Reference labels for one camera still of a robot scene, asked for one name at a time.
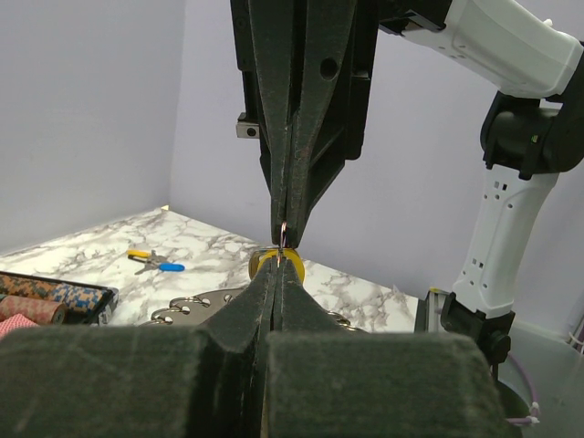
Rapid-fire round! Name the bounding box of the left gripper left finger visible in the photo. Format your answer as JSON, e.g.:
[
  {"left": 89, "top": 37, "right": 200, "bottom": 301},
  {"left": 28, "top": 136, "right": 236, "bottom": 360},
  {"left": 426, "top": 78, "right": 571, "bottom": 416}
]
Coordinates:
[{"left": 1, "top": 261, "right": 276, "bottom": 437}]

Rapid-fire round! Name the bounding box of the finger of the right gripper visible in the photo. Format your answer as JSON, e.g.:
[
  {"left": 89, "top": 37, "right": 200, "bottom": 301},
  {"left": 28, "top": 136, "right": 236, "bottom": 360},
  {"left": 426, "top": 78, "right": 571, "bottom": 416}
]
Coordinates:
[
  {"left": 286, "top": 1, "right": 356, "bottom": 248},
  {"left": 249, "top": 1, "right": 292, "bottom": 245}
]

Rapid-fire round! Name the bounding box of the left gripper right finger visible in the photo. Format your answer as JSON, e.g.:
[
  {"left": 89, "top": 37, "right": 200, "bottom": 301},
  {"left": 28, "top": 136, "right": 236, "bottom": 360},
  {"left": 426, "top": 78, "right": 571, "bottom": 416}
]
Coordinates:
[{"left": 267, "top": 261, "right": 509, "bottom": 437}]

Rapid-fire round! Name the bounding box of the metal disc with keyrings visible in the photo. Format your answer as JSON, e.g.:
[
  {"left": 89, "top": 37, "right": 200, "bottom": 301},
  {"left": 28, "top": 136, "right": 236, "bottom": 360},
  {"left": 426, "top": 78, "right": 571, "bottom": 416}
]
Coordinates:
[{"left": 143, "top": 282, "right": 360, "bottom": 336}]

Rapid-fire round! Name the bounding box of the key with yellow tag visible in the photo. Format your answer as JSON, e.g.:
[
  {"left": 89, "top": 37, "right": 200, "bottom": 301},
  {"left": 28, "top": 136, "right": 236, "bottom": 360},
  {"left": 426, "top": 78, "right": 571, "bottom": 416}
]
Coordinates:
[
  {"left": 248, "top": 222, "right": 306, "bottom": 284},
  {"left": 126, "top": 249, "right": 156, "bottom": 260}
]

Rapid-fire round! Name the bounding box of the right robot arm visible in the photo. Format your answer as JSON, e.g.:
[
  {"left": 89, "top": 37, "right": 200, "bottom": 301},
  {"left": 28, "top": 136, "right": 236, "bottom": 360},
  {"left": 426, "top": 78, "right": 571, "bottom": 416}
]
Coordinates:
[{"left": 232, "top": 1, "right": 583, "bottom": 366}]

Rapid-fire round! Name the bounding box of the key with blue tag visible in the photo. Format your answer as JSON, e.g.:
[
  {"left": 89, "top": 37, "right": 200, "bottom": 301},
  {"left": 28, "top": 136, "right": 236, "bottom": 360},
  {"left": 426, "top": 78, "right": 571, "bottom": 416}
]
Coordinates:
[{"left": 135, "top": 259, "right": 185, "bottom": 276}]

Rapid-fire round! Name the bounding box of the black poker chip case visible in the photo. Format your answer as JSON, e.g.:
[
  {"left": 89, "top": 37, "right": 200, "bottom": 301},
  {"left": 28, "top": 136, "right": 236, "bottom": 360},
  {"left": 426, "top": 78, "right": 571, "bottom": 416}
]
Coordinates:
[{"left": 1, "top": 271, "right": 119, "bottom": 327}]

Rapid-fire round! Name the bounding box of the pink playing cards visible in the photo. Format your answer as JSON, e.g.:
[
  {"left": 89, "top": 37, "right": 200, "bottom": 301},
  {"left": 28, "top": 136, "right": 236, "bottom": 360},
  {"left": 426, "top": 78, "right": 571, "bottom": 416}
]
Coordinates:
[{"left": 0, "top": 314, "right": 37, "bottom": 339}]

